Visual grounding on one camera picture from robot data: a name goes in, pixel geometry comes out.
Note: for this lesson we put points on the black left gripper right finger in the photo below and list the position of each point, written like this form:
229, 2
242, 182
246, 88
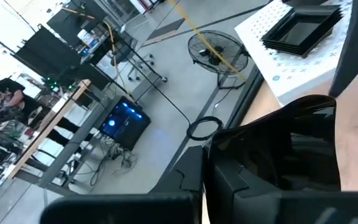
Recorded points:
228, 202

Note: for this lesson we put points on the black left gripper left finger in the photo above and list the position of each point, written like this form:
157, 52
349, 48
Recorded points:
185, 174

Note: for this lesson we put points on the black trays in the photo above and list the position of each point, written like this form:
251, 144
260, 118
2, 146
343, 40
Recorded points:
284, 47

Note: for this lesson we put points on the black wavy square plate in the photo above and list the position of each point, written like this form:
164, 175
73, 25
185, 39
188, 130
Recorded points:
275, 140

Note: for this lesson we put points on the white perforated metal shelf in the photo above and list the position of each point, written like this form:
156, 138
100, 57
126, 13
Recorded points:
291, 71

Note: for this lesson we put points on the blue-lit computer tower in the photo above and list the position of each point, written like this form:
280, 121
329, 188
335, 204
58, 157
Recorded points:
123, 124

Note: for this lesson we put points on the grey office chair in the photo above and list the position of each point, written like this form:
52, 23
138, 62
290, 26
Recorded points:
141, 63

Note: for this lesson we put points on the black floor fan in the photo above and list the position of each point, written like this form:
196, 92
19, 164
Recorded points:
216, 53

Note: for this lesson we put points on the dark floor mat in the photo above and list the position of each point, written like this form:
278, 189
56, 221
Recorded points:
169, 28

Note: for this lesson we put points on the wooden work table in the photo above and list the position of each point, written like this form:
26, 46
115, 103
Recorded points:
42, 137

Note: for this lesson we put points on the black monitor backs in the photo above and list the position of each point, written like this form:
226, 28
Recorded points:
51, 53

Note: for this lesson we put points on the person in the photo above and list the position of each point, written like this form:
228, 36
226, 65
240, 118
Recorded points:
5, 96

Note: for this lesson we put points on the black aluminium table frame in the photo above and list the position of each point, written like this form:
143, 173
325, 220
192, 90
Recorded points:
244, 99

